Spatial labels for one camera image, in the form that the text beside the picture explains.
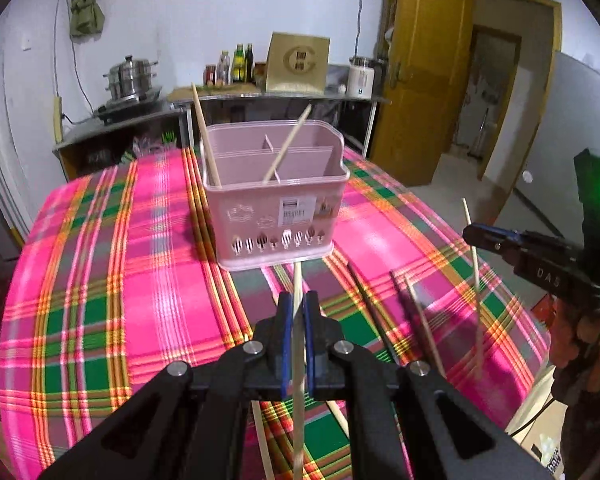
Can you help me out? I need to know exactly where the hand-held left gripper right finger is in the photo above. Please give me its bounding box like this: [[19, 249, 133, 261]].
[[303, 291, 552, 480]]

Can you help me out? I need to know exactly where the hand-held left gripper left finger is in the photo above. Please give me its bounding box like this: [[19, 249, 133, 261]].
[[37, 291, 297, 480]]

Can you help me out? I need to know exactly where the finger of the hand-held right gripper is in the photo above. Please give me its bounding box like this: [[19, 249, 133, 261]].
[[462, 227, 526, 267], [472, 224, 520, 237]]

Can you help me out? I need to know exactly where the wooden chopstick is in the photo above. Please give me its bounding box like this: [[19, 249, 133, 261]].
[[404, 276, 447, 378], [191, 83, 222, 187], [262, 104, 312, 184], [461, 198, 483, 378], [326, 400, 351, 440], [292, 259, 307, 480], [251, 401, 277, 480]]

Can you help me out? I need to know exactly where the black chopstick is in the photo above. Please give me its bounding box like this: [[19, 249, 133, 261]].
[[346, 261, 398, 363]]

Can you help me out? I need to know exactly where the pink plastic utensil holder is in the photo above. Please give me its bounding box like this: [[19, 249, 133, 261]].
[[200, 120, 351, 272]]

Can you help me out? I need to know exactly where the person's right forearm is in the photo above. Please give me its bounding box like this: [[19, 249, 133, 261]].
[[552, 355, 600, 480]]

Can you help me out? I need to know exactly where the person's right hand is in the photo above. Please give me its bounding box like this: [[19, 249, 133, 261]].
[[552, 305, 600, 363]]

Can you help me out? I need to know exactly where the yellow wooden door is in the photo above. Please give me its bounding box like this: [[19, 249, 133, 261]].
[[370, 0, 473, 188]]

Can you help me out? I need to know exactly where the pink plaid tablecloth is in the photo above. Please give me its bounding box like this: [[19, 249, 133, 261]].
[[0, 147, 551, 480]]

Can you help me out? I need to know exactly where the white electric kettle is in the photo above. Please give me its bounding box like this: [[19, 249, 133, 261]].
[[347, 56, 388, 97]]

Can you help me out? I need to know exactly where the tall steel shelf table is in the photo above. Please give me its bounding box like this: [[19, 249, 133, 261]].
[[170, 87, 392, 161]]

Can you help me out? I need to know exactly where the wooden cutting board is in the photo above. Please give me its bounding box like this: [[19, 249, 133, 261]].
[[167, 84, 261, 98]]

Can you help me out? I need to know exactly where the gold cardboard box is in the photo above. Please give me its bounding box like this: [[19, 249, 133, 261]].
[[265, 32, 331, 95]]

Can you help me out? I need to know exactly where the low steel shelf table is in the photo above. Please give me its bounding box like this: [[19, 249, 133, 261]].
[[52, 102, 188, 181]]

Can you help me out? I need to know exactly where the green bottle yellow label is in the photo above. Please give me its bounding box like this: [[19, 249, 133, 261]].
[[231, 44, 246, 83]]

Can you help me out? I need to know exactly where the black induction cooker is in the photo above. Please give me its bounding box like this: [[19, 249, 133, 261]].
[[92, 87, 171, 123]]

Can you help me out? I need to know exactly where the steel steamer pot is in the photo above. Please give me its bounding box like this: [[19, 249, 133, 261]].
[[103, 55, 159, 101]]

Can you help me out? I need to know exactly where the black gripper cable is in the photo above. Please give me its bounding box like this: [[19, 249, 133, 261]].
[[505, 391, 556, 436]]

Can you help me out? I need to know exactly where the yellow door frame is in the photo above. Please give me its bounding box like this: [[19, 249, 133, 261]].
[[470, 0, 564, 183]]

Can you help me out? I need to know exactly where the black wall cable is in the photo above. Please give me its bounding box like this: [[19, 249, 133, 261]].
[[355, 0, 367, 61]]

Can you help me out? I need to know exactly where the black power strip cable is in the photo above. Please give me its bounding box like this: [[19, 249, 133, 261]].
[[54, 0, 106, 123]]

